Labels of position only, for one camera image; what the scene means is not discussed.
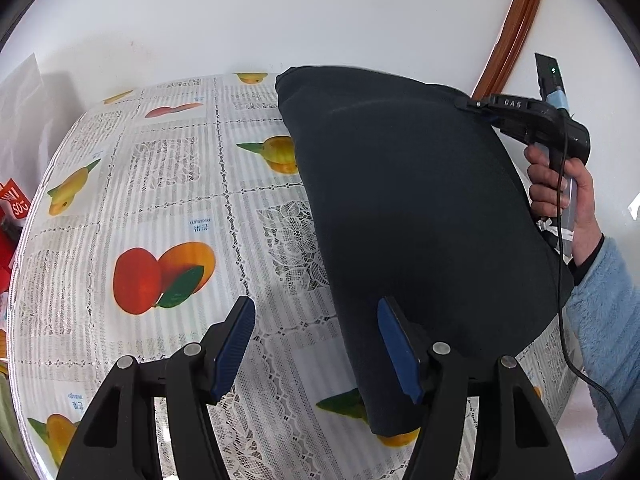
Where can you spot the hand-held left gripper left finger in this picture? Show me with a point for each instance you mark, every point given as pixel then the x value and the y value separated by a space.
pixel 232 350

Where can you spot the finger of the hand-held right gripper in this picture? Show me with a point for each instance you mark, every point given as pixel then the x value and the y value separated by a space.
pixel 475 106

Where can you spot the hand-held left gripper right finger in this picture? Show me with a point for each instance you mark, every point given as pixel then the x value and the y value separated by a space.
pixel 397 350

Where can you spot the black sweatshirt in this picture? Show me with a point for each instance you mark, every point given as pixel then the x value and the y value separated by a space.
pixel 410 210

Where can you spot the person's right forearm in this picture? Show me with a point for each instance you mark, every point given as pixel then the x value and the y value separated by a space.
pixel 610 320

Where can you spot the person's right hand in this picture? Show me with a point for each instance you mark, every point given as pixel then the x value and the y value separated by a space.
pixel 582 210

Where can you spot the brown wooden door trim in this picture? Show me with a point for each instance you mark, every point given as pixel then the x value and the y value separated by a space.
pixel 515 25

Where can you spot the fruit print lace tablecloth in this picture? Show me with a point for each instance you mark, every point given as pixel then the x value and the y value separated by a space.
pixel 150 185

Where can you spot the red paper bag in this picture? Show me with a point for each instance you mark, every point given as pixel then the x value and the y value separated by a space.
pixel 6 250

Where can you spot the white plastic bag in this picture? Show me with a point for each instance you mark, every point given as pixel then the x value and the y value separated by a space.
pixel 20 120

